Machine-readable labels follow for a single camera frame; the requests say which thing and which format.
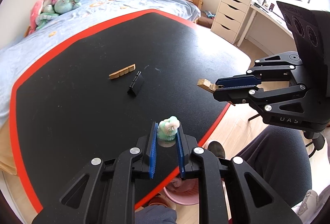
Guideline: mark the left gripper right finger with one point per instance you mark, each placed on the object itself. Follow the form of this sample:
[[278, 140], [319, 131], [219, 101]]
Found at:
[[230, 191]]

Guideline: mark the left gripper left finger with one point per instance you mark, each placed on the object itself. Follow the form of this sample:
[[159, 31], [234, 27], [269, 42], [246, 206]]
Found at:
[[103, 191]]

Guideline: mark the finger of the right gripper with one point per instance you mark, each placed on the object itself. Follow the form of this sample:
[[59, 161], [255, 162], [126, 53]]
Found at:
[[257, 77], [259, 99]]

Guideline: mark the wooden clothespin piece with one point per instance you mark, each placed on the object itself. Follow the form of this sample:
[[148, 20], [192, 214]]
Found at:
[[206, 84]]

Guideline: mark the green white sock ball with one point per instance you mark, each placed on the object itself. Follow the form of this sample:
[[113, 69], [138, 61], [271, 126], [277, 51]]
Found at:
[[167, 129]]

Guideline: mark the black small box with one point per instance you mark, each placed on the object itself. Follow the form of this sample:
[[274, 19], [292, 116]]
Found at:
[[136, 85]]

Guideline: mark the long wooden notched block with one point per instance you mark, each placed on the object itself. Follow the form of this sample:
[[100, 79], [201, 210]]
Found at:
[[122, 72]]

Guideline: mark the person blue trouser leg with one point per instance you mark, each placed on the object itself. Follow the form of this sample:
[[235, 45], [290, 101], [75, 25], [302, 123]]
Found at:
[[279, 156]]

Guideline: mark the left black slipper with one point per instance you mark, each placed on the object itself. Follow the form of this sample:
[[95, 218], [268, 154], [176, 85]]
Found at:
[[216, 148]]

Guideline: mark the white drawer cabinet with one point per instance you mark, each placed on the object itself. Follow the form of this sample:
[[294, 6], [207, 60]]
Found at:
[[229, 19]]

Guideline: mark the red black table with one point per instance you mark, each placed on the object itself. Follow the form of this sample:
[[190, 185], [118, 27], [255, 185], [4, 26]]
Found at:
[[65, 111]]

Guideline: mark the bed with blue sheet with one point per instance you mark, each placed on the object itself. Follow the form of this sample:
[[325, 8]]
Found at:
[[15, 59]]

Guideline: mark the pile of plush toys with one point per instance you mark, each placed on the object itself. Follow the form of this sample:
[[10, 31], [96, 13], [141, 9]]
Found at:
[[44, 11]]

